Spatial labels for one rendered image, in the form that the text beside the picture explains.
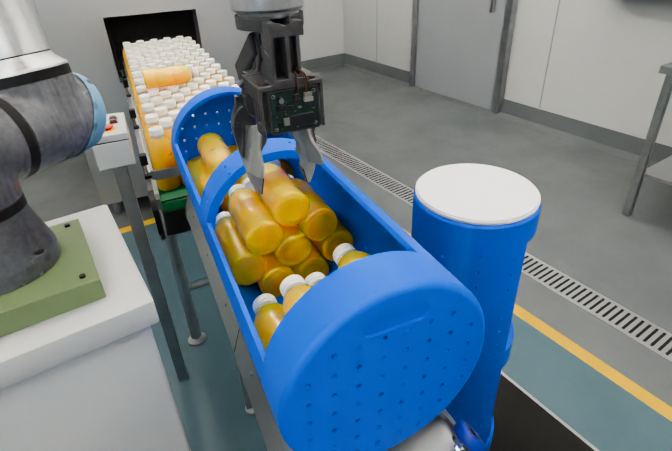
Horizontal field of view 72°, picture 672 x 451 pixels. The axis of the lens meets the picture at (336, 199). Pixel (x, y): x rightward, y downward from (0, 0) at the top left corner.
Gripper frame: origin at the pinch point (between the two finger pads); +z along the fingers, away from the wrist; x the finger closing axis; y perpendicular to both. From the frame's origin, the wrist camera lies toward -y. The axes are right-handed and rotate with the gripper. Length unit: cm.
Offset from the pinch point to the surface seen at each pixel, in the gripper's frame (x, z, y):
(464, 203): 45, 25, -17
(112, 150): -24, 23, -85
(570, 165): 267, 128, -161
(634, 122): 320, 103, -156
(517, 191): 59, 25, -16
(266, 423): -7.9, 42.3, 2.2
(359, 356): 0.8, 13.7, 19.7
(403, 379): 6.8, 20.7, 19.6
